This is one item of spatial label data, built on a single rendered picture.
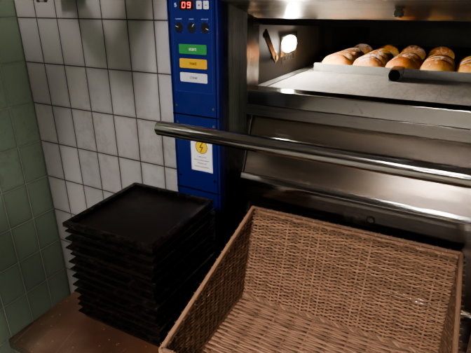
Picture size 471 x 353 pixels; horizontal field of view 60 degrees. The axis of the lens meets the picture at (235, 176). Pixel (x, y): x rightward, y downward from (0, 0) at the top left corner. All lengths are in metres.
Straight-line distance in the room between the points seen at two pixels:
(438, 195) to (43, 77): 1.34
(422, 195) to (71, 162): 1.23
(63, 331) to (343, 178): 0.85
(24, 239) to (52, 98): 0.58
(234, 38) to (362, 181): 0.50
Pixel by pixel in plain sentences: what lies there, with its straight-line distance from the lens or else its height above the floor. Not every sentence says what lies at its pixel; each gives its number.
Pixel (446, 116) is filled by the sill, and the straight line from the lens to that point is 1.02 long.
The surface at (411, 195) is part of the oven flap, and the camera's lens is 1.07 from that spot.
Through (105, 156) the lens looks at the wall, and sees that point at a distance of 1.53.
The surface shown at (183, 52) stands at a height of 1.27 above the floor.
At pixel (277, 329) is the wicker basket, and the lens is 1.17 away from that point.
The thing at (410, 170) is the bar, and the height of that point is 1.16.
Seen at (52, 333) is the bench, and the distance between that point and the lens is 1.27.
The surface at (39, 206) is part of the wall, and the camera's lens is 1.84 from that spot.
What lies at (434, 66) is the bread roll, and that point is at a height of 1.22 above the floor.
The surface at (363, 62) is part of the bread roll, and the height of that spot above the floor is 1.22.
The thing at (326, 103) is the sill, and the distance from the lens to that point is 1.06.
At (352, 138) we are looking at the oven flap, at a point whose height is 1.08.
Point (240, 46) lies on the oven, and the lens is 1.12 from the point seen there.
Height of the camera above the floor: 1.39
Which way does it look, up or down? 23 degrees down
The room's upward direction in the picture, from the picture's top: straight up
